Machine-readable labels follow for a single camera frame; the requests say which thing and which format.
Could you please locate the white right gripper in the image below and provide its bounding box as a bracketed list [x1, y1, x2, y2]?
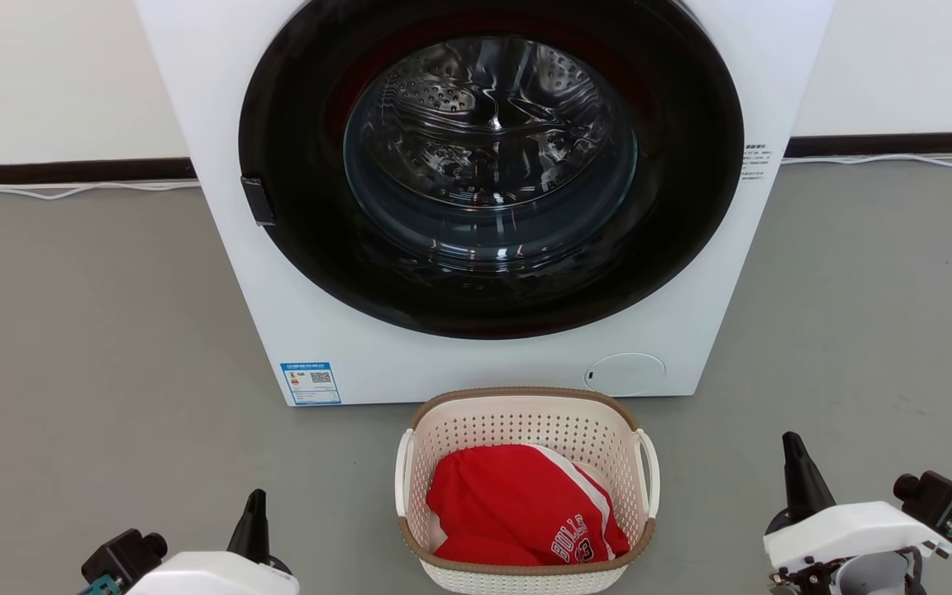
[764, 431, 952, 595]

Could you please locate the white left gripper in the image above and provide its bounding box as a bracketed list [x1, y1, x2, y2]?
[125, 489, 299, 595]

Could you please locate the white perforated plastic laundry basket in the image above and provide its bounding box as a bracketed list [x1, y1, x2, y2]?
[394, 387, 660, 595]

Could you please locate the blue energy label sticker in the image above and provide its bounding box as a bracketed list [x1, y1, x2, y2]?
[280, 361, 342, 407]

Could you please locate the round white filter cover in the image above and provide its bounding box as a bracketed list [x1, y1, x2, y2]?
[584, 353, 667, 397]

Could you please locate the white front-load washing machine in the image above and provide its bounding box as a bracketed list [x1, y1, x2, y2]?
[133, 0, 836, 407]

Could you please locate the red Bulls jersey garment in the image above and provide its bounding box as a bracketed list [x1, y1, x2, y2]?
[426, 444, 631, 567]

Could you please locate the small printed text sticker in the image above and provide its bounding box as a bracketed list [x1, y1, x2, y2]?
[740, 142, 773, 183]

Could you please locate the black round glass washer door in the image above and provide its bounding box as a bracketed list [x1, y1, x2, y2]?
[238, 0, 745, 340]

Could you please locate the black door latch handle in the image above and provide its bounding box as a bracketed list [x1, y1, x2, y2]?
[240, 176, 277, 227]

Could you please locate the white floor cable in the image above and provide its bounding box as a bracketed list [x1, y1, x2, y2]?
[0, 180, 200, 200]
[782, 153, 952, 169]

